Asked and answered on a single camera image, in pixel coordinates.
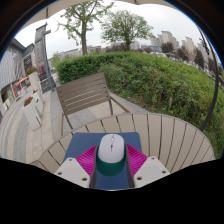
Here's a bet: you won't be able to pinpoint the bare-trunked leaning tree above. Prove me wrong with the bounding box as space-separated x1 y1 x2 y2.
56 1 114 56

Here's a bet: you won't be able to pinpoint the tall grey sign pillar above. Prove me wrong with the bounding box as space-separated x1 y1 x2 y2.
34 23 57 94

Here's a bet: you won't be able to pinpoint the distant apartment buildings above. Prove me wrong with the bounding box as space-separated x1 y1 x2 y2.
149 30 214 69

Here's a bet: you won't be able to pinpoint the dark curved umbrella pole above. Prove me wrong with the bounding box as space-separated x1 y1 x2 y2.
198 28 221 132

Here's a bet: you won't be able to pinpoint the dark blue mouse pad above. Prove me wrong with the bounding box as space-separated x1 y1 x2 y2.
62 131 144 191

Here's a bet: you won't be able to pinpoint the white and teal computer mouse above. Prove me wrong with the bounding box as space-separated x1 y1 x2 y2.
95 133 127 177

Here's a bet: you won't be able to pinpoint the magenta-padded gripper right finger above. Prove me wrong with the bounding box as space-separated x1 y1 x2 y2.
124 143 171 189

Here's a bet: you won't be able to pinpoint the white planter with flowers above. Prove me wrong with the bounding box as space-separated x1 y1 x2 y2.
22 96 45 132
25 66 43 98

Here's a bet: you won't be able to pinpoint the beige umbrella canopy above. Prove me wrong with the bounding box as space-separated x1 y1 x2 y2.
19 0 174 31

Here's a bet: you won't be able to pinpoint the round leafy green tree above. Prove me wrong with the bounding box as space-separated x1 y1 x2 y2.
99 9 155 52

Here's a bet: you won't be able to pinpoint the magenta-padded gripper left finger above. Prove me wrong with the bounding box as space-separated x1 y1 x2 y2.
54 143 99 189

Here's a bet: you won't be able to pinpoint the brown slatted outdoor chair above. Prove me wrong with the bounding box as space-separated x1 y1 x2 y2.
55 72 131 137

